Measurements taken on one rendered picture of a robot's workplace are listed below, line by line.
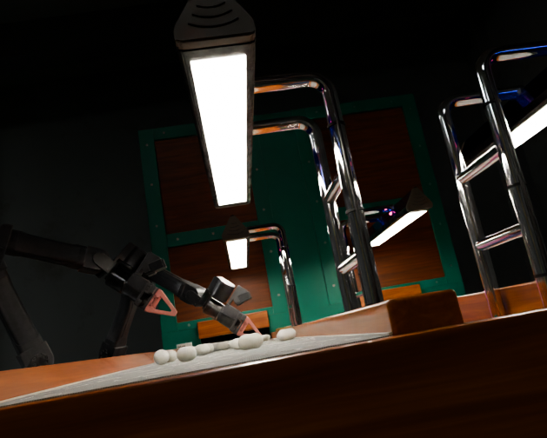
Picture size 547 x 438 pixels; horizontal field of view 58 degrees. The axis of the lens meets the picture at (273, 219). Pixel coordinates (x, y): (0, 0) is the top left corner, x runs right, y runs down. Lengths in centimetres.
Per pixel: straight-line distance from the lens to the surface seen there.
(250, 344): 71
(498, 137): 79
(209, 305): 160
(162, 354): 75
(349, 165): 69
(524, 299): 85
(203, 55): 53
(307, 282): 221
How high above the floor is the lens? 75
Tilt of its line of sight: 13 degrees up
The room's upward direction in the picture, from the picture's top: 10 degrees counter-clockwise
